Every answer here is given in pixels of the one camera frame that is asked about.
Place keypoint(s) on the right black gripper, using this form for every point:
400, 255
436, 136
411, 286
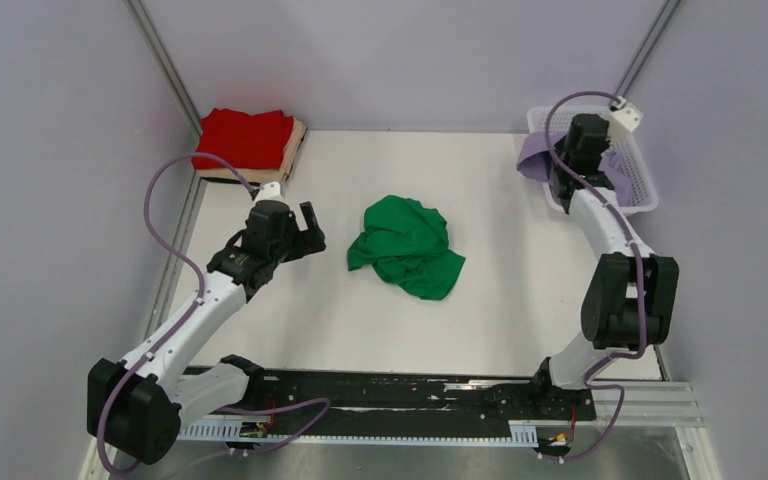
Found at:
560, 146

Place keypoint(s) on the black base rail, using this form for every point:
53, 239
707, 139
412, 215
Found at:
310, 395

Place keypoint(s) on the purple t shirt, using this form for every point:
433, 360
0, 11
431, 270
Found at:
534, 163

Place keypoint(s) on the white plastic laundry basket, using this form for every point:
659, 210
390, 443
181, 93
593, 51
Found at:
642, 193

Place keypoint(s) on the right aluminium frame post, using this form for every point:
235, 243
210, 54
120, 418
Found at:
648, 45

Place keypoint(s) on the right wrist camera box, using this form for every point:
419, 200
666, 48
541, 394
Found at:
623, 117

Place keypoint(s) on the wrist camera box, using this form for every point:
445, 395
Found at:
623, 117
271, 191

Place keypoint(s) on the aluminium frame post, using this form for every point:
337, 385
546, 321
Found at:
145, 24
648, 45

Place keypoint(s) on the folded beige t shirt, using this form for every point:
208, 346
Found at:
261, 176

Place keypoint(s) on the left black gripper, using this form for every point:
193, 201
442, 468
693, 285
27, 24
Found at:
307, 241

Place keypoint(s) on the folded red t shirt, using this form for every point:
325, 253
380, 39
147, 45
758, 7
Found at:
250, 141

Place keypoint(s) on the white slotted cable duct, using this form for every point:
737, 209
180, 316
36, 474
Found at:
405, 428

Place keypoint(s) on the green t shirt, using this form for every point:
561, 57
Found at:
407, 245

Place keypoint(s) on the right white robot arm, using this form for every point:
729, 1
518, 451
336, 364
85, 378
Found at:
628, 304

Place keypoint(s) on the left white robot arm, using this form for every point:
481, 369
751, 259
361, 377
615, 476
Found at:
140, 403

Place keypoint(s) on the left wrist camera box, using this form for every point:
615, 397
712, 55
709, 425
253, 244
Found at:
271, 191

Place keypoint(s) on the left aluminium frame post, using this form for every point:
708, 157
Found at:
145, 24

